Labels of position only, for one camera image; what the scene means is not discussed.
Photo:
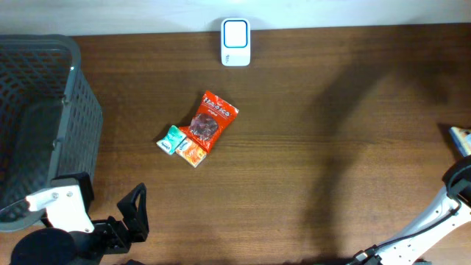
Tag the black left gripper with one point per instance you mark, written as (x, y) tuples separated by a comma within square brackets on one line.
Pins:
[(137, 219)]

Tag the green tissue pack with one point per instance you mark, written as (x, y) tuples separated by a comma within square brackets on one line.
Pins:
[(171, 140)]

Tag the orange tissue pack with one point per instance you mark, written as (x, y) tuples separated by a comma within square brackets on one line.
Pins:
[(191, 152)]

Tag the red Hacks candy bag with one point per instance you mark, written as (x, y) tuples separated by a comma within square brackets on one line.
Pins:
[(212, 117)]

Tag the yellow snack bag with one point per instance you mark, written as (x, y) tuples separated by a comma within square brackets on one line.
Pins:
[(461, 138)]

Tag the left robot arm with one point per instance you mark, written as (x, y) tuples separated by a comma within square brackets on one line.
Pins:
[(45, 246)]

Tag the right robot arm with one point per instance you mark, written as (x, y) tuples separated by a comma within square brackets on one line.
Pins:
[(449, 210)]

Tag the white barcode scanner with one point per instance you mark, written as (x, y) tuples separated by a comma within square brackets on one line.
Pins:
[(235, 42)]

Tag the grey plastic basket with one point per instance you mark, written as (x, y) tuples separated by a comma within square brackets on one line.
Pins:
[(51, 121)]

